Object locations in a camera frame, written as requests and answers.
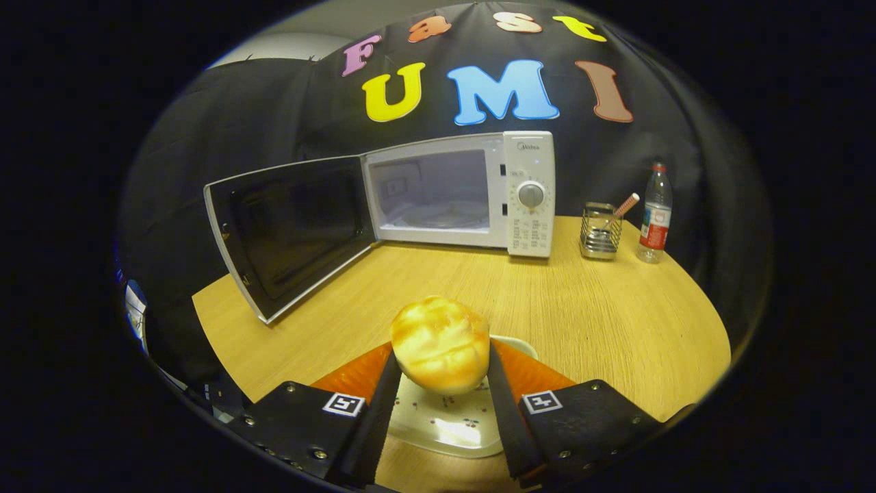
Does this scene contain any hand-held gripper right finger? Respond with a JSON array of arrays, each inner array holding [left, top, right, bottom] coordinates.
[[487, 339, 663, 488]]

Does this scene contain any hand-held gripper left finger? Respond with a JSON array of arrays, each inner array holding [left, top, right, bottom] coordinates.
[[229, 342, 403, 488]]

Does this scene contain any golden bread bun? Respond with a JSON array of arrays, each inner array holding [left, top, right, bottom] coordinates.
[[390, 296, 491, 396]]

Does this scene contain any white microwave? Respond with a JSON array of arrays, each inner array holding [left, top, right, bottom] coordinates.
[[203, 130, 556, 325]]

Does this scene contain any white cherry print plate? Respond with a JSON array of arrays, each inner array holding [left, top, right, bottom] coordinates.
[[387, 336, 538, 458]]

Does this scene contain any plastic water bottle red label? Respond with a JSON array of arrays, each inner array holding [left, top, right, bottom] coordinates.
[[636, 162, 673, 264]]

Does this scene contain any pink striped straw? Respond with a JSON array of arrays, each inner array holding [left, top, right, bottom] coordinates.
[[602, 192, 641, 227]]

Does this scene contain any metal wire utensil holder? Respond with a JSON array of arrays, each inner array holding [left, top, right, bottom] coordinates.
[[580, 202, 623, 260]]

